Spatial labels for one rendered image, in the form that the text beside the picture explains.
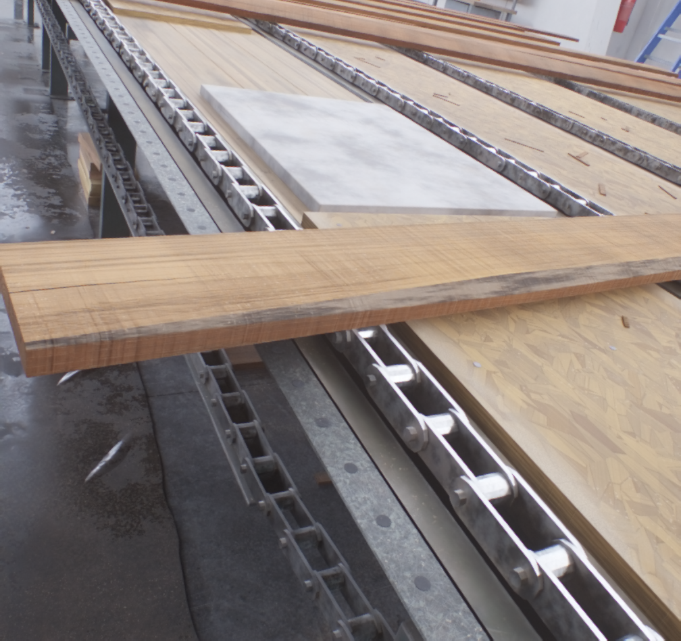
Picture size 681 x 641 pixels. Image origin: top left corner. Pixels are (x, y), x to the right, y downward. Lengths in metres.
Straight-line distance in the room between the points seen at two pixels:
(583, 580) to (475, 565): 0.07
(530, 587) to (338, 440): 0.17
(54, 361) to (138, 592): 0.95
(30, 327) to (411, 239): 0.43
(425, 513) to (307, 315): 0.19
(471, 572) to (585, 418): 0.22
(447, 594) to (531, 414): 0.21
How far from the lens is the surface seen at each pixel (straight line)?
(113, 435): 1.68
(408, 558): 0.45
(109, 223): 2.43
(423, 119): 1.58
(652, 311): 0.92
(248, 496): 0.87
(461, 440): 0.53
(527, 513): 0.50
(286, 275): 0.59
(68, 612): 1.38
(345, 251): 0.67
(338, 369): 0.59
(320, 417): 0.53
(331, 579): 0.75
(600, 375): 0.71
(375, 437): 0.53
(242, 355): 1.95
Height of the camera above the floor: 1.15
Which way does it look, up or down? 28 degrees down
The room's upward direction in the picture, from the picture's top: 14 degrees clockwise
